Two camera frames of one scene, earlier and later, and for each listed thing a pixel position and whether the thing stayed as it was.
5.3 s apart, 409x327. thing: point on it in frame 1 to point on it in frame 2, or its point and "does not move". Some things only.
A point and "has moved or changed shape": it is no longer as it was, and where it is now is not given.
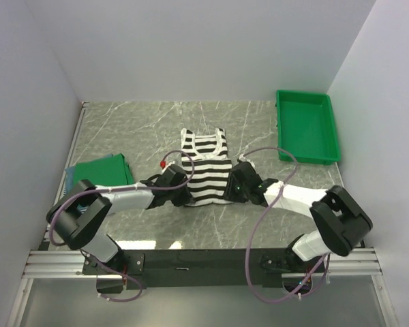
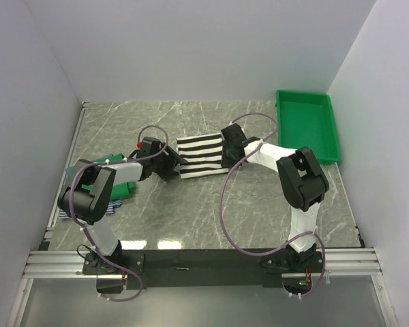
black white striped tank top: [207, 175] has moved or changed shape
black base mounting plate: [227, 268] does not move
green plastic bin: [306, 127] does not move
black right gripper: [230, 194] to [225, 161]
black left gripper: [187, 197] to [173, 159]
